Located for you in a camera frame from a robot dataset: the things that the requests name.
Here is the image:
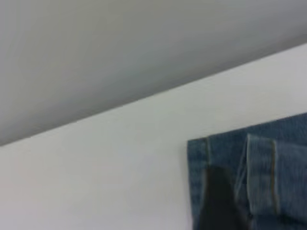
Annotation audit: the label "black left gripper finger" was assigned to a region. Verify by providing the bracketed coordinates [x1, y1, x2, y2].
[201, 165, 253, 230]

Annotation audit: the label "blue denim printed shorts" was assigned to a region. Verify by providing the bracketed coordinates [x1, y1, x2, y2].
[187, 112, 307, 230]

